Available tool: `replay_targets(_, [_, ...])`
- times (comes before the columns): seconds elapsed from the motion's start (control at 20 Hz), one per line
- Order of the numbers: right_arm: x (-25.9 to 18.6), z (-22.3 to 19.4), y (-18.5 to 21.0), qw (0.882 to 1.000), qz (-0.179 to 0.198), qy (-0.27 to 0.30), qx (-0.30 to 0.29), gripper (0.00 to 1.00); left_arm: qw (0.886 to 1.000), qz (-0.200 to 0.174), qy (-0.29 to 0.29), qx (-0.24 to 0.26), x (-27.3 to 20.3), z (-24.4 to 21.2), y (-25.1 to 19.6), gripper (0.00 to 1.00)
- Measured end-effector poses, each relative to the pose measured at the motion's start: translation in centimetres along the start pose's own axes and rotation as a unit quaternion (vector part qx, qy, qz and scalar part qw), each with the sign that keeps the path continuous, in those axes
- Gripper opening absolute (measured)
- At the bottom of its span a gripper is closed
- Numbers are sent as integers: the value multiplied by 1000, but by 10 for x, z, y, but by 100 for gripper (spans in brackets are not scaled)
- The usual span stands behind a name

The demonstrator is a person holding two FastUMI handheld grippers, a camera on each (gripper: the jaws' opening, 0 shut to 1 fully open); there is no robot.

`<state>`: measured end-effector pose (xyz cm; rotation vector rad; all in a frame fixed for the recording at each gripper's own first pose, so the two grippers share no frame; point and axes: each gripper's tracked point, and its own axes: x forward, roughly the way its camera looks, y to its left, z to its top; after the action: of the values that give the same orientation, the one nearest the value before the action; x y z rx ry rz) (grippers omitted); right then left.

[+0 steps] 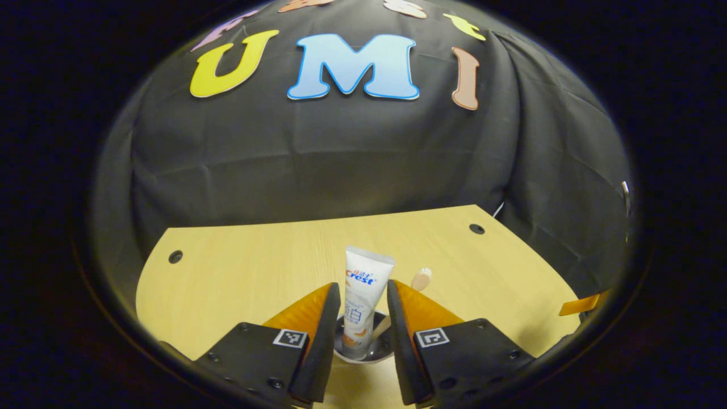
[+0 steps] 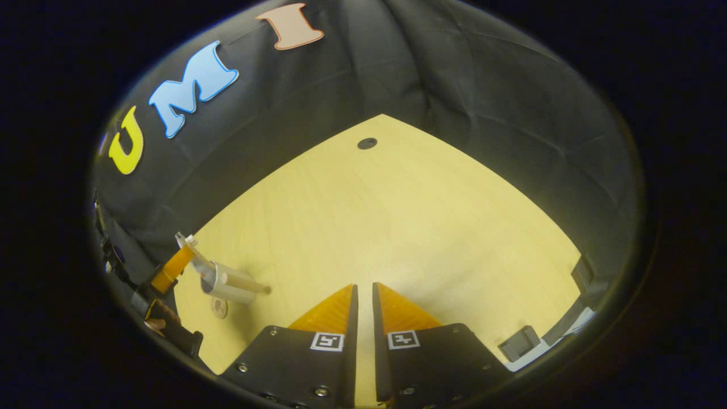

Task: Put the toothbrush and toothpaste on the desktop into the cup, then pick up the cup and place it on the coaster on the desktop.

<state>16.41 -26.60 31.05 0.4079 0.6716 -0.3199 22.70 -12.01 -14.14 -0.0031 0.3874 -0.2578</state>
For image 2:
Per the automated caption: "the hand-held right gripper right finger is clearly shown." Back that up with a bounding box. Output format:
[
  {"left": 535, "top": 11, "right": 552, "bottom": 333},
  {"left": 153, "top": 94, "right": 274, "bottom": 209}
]
[{"left": 372, "top": 281, "right": 513, "bottom": 407}]

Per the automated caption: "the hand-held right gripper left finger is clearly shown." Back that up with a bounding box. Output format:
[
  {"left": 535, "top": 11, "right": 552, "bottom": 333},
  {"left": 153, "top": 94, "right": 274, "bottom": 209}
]
[{"left": 219, "top": 283, "right": 360, "bottom": 409}]

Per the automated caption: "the silver toothpaste tube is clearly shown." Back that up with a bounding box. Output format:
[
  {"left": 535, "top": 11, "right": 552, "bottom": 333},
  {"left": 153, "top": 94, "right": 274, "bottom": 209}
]
[{"left": 175, "top": 232, "right": 219, "bottom": 285}]

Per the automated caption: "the white cup with wooden handle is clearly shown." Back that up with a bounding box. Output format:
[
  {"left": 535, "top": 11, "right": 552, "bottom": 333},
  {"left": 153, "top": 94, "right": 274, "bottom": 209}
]
[{"left": 200, "top": 261, "right": 272, "bottom": 305}]

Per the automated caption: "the light wooden desktop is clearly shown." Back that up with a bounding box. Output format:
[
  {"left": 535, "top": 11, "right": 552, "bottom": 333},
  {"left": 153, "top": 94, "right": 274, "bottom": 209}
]
[{"left": 173, "top": 114, "right": 583, "bottom": 408}]

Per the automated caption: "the dark grey block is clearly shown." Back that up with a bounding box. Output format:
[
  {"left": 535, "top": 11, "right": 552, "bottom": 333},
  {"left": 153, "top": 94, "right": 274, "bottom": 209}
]
[{"left": 498, "top": 325, "right": 542, "bottom": 363}]

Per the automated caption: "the black bar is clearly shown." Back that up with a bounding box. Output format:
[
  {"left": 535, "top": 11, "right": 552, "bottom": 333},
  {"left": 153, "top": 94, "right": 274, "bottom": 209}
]
[{"left": 542, "top": 254, "right": 598, "bottom": 348}]

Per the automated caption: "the black backdrop cloth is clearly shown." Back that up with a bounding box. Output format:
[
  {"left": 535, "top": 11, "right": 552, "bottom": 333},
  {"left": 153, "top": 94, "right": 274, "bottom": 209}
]
[{"left": 91, "top": 0, "right": 646, "bottom": 341}]

